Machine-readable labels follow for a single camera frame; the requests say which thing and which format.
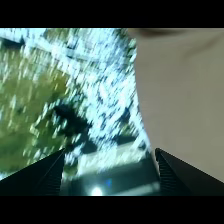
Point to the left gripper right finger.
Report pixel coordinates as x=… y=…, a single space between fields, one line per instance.
x=181 y=178

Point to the beige garment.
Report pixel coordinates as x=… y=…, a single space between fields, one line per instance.
x=181 y=96

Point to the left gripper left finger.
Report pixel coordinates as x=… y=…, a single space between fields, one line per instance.
x=40 y=178

